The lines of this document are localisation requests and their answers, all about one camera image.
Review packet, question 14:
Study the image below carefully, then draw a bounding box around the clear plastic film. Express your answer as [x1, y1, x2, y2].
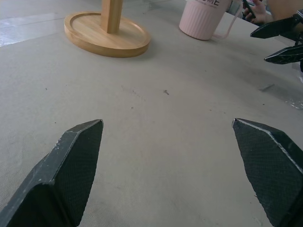
[285, 96, 303, 110]

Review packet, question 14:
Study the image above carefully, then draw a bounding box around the black smartphone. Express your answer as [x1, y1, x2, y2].
[241, 0, 257, 19]

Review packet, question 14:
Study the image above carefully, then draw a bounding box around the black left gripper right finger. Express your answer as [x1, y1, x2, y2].
[232, 118, 303, 227]

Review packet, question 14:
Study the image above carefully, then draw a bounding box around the person's bare hand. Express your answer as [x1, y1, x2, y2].
[243, 0, 273, 25]

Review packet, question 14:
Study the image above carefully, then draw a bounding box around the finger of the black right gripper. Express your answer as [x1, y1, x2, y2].
[250, 16, 298, 39]
[264, 44, 303, 65]

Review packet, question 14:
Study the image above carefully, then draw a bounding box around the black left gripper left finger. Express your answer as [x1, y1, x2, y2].
[0, 119, 104, 227]

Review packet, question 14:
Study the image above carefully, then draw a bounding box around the wooden mug stand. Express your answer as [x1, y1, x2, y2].
[63, 0, 152, 58]

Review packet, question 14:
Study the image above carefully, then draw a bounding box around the pink ribbed mug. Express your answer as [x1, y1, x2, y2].
[178, 0, 245, 41]

